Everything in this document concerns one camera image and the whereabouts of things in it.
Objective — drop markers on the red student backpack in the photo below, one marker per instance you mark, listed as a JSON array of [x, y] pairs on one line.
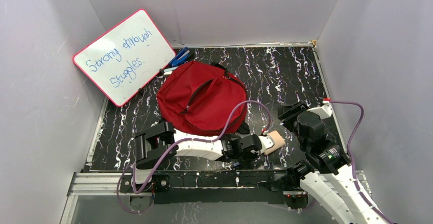
[[203, 99]]

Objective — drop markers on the white board pink frame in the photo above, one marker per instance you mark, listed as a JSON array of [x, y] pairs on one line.
[[126, 58]]

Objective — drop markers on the blue stapler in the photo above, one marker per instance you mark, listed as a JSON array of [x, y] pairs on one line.
[[180, 58]]

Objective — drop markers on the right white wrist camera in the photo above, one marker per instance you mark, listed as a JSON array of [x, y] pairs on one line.
[[325, 111]]

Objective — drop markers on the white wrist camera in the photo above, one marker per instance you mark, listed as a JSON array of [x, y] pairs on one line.
[[268, 144], [325, 111]]

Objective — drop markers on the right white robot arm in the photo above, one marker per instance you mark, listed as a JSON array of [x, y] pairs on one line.
[[328, 173]]

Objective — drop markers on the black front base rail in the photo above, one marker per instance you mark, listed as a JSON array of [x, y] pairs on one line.
[[227, 186]]

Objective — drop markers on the beige small wallet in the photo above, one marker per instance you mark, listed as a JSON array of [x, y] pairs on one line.
[[280, 141]]

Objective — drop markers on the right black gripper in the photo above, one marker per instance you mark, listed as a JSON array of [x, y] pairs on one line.
[[294, 109]]

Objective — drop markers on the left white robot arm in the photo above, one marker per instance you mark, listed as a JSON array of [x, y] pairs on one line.
[[161, 142]]

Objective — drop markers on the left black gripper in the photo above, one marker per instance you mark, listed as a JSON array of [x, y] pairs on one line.
[[256, 143]]

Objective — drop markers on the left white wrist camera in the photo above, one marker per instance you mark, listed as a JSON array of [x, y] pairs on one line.
[[268, 144]]

